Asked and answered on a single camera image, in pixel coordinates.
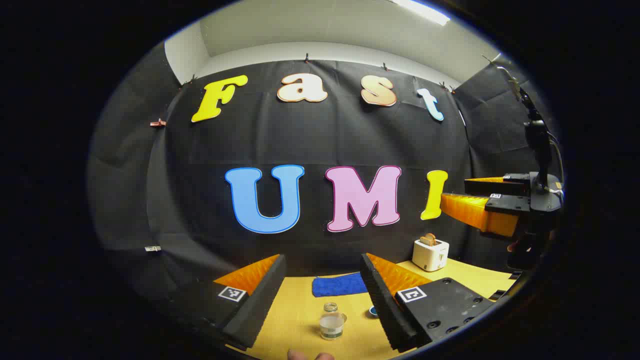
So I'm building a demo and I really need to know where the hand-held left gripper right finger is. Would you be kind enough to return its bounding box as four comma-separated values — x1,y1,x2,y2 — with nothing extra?
360,252,496,352

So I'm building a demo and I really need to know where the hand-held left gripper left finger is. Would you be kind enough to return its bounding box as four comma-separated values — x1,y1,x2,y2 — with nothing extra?
167,254,287,351

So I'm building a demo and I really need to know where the clear plastic water bottle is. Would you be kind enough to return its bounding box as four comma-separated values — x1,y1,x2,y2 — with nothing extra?
319,302,347,341

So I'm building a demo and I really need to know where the blue towel cloth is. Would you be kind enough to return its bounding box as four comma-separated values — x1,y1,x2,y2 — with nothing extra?
312,272,369,299

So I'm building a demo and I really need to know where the white toaster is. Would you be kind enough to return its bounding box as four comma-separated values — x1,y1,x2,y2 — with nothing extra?
412,238,450,273

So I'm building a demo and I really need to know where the black backdrop cloth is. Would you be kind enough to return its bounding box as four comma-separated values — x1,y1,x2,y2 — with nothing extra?
87,42,556,301

